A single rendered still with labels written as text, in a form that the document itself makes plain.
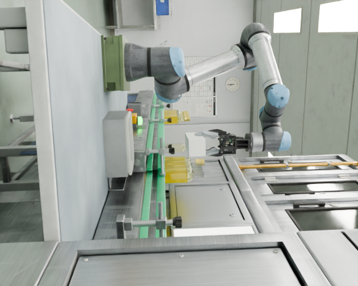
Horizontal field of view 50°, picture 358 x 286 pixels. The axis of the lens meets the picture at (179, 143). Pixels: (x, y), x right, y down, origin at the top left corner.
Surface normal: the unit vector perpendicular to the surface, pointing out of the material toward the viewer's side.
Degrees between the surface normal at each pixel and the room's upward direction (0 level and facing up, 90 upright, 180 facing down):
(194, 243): 90
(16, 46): 90
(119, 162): 90
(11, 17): 90
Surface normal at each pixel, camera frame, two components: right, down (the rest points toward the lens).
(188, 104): 0.04, 0.27
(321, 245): -0.03, -0.96
